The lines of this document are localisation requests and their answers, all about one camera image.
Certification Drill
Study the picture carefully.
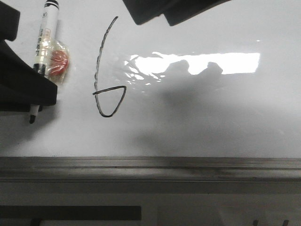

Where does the black bar under whiteboard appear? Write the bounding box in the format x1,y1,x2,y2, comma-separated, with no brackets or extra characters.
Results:
0,206,142,220

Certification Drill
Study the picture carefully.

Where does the white whiteboard with aluminium frame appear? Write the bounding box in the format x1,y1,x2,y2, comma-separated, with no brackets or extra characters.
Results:
0,0,301,194

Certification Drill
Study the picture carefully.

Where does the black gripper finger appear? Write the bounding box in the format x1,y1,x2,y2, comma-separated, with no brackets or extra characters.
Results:
123,0,169,25
163,0,229,26
0,4,57,112

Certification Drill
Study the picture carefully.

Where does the white black whiteboard marker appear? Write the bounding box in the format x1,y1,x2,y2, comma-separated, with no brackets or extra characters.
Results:
29,0,71,124

